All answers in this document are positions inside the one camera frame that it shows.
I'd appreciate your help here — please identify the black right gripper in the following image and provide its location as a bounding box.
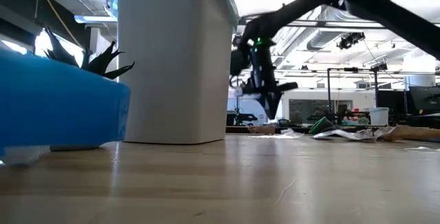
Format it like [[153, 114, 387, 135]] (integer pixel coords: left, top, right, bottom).
[[229, 41, 299, 120]]

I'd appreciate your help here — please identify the white plastic trash bin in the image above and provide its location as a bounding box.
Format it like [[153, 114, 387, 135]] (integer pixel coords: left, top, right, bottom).
[[116, 0, 238, 145]]

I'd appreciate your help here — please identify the succulent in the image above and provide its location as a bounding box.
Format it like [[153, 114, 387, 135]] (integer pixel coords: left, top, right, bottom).
[[44, 27, 135, 152]]

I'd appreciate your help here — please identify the blue spare trash bag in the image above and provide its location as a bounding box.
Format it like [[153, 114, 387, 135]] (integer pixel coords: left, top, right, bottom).
[[0, 49, 131, 156]]

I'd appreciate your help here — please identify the large white plastic bag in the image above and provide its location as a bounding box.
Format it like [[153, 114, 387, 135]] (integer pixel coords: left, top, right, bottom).
[[0, 144, 52, 166]]

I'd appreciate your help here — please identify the white folded paper sheet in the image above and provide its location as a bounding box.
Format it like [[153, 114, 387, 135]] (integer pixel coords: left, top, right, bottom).
[[311, 129, 379, 142]]

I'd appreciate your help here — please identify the white plastic bucket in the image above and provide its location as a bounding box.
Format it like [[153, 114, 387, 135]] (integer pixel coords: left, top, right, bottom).
[[368, 107, 391, 126]]

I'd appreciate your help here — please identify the small crumpled brown paper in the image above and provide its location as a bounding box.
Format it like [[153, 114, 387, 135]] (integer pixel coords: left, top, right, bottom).
[[374, 124, 440, 142]]

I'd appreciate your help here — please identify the wide black monitor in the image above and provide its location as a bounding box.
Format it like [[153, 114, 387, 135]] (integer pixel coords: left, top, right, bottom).
[[407, 85, 440, 117]]

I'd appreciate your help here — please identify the ceiling light bar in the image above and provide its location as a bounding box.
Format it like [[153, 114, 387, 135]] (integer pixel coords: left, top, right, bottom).
[[74, 14, 118, 24]]

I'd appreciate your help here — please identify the black stand frame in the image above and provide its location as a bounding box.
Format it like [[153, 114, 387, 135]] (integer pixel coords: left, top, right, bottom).
[[326, 67, 380, 125]]

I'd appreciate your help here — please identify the black ceiling camera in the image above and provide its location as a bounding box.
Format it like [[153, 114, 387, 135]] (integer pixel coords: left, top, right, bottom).
[[336, 31, 366, 51]]

